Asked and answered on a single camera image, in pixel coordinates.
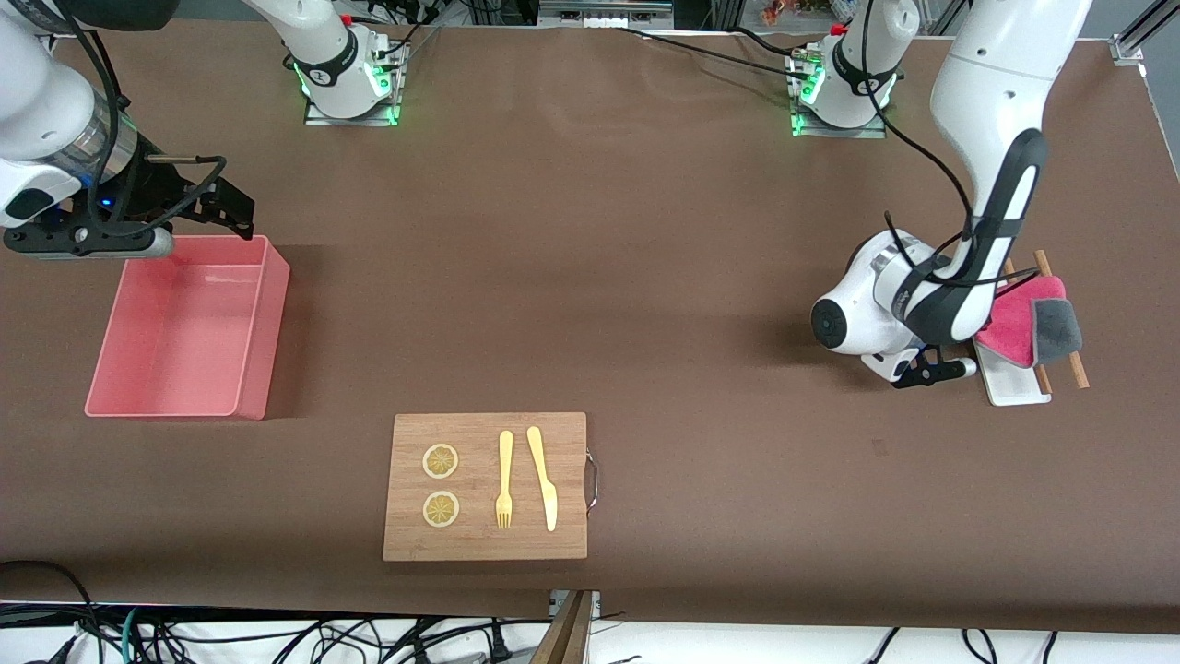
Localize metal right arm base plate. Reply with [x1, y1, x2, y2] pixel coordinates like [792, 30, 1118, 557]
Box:
[304, 37, 407, 127]

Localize yellow plastic fork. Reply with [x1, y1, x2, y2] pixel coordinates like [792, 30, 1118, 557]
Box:
[495, 431, 514, 529]

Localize red and grey cloth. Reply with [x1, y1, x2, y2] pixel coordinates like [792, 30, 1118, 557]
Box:
[974, 274, 1085, 370]

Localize wooden cutting board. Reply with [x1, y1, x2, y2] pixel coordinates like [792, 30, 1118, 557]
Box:
[383, 412, 600, 563]

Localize long black power cable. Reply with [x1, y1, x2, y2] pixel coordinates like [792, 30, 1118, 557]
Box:
[613, 26, 817, 80]

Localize white rectangular tray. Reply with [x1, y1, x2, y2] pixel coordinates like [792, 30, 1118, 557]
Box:
[974, 355, 1052, 407]

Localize wooden plank piece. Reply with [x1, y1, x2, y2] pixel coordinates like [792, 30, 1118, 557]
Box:
[533, 590, 596, 664]

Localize pink plastic bin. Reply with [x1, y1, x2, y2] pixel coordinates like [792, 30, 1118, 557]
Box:
[85, 235, 291, 421]

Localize tangled black cable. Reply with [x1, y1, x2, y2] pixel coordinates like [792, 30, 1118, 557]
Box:
[138, 616, 485, 664]

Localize yellow plastic knife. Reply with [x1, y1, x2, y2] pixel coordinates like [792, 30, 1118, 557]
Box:
[526, 426, 559, 533]

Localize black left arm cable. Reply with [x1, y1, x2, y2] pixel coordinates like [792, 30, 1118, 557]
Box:
[859, 0, 1015, 289]

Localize grey electronics box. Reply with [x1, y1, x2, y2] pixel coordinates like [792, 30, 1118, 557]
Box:
[537, 0, 676, 29]

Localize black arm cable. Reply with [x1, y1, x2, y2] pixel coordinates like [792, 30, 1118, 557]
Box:
[859, 0, 1015, 289]
[51, 0, 229, 231]

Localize short black power cable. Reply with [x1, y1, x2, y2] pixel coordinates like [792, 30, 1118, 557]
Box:
[728, 26, 810, 58]

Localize aluminium frame profile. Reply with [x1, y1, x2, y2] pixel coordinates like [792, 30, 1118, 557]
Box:
[1111, 0, 1180, 64]

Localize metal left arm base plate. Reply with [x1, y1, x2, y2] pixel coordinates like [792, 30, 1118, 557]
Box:
[790, 51, 888, 139]

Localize brown table cover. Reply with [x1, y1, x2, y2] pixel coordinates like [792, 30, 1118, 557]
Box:
[0, 18, 1180, 637]

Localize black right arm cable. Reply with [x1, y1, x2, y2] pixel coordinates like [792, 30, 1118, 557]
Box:
[51, 0, 229, 231]

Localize thick black looped cable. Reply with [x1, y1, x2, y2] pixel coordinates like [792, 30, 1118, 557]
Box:
[0, 560, 98, 664]

